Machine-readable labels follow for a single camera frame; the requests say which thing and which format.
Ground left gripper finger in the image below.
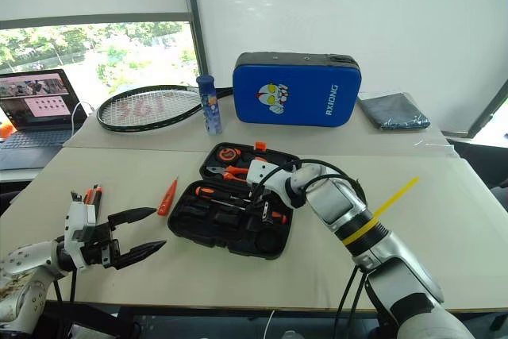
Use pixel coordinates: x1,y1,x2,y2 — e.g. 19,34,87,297
107,206,160,231
117,240,168,271

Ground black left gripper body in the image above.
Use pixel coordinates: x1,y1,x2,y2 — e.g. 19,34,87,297
80,221,121,271

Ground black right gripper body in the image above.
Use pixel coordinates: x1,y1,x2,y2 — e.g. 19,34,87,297
248,183,275,207

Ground orange black handled tool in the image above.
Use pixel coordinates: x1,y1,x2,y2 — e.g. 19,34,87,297
263,210,288,226

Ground black plastic tool case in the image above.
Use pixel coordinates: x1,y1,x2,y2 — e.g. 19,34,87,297
167,141,302,261

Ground thin black screwdriver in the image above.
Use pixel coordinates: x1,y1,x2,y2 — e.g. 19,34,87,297
209,197,256,210

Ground orange black tape measure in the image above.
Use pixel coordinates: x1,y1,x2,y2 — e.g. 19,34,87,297
215,147,240,164

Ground black tennis racket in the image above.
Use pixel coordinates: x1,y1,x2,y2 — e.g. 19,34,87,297
95,84,236,134

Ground blue printed bottle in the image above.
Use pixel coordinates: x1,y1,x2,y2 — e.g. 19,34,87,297
195,74,224,136

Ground blue kick pad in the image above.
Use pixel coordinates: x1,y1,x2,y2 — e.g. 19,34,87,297
231,52,363,129

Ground yellow zip tie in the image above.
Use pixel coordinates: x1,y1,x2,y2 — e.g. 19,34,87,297
342,175,421,247

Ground dark grey laptop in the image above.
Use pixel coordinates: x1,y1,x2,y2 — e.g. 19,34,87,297
0,68,89,150

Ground small orange object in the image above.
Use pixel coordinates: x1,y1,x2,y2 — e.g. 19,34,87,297
0,121,17,142

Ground grey folded cloth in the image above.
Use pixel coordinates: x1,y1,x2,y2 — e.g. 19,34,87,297
358,92,432,132

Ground clear plastic tape strip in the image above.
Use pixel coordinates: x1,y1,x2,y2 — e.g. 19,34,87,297
411,137,458,154

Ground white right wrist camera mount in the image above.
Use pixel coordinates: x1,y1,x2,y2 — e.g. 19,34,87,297
244,159,287,196

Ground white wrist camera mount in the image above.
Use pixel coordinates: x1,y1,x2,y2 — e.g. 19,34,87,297
63,198,98,273
244,159,287,196

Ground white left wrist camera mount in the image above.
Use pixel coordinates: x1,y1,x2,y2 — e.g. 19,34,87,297
63,198,98,273

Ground orange handled pliers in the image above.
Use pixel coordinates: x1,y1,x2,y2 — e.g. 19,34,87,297
206,164,252,183

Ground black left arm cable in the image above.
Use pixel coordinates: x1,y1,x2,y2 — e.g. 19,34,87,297
54,191,83,304

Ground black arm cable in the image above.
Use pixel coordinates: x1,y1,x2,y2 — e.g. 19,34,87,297
250,157,368,339
54,191,83,304

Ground orange black handled screwdriver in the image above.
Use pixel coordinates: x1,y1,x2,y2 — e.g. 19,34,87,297
192,187,255,202

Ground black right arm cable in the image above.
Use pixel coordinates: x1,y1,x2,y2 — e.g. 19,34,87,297
250,157,368,339

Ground thin white hanging cable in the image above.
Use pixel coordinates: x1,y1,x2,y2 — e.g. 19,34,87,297
265,308,278,339

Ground white laptop cable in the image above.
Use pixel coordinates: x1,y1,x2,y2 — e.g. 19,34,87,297
70,101,98,134

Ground dark window frame pillar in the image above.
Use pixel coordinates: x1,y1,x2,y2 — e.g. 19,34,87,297
177,0,212,80

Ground dark slanted frame strut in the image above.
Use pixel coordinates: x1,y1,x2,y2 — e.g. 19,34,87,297
467,76,508,138

